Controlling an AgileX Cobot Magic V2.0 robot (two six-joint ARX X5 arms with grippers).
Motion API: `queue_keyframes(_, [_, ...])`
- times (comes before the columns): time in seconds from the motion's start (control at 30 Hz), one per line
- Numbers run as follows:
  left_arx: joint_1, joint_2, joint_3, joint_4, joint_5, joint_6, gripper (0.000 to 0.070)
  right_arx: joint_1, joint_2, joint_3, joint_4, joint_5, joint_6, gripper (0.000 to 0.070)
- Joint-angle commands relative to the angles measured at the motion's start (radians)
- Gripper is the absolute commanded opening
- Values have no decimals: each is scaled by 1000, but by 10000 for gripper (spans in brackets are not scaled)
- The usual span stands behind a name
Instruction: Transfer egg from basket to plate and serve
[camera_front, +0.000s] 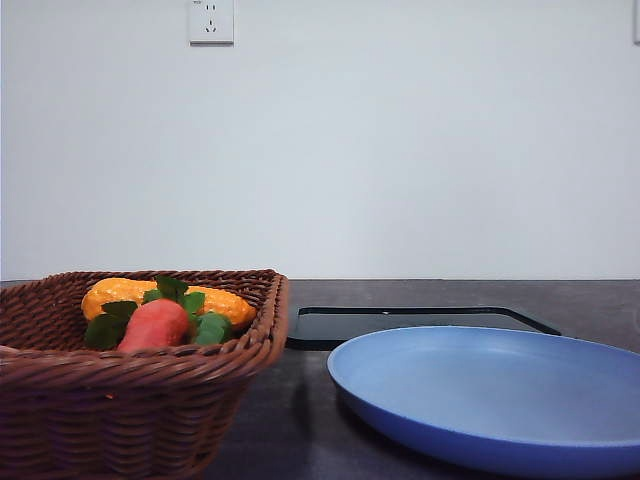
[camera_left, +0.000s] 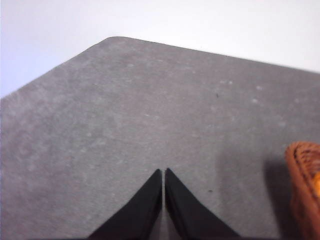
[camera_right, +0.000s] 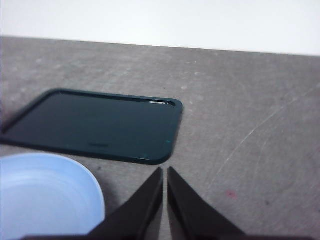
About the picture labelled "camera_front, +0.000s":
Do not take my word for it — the yellow toy corn cob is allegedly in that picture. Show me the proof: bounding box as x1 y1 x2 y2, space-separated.
82 279 257 326

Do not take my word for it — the black rectangular tray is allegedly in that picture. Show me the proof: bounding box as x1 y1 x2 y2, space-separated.
286 306 561 351

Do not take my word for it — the white wall power socket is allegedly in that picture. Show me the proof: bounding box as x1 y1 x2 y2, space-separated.
188 0 234 48

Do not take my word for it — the brown wicker basket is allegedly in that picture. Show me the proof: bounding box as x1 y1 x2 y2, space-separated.
0 269 289 480

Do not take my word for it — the orange toy carrot with leaves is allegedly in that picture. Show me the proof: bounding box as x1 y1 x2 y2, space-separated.
85 276 233 354

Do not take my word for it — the blue round plate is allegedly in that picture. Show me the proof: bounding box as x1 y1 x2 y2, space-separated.
327 326 640 478

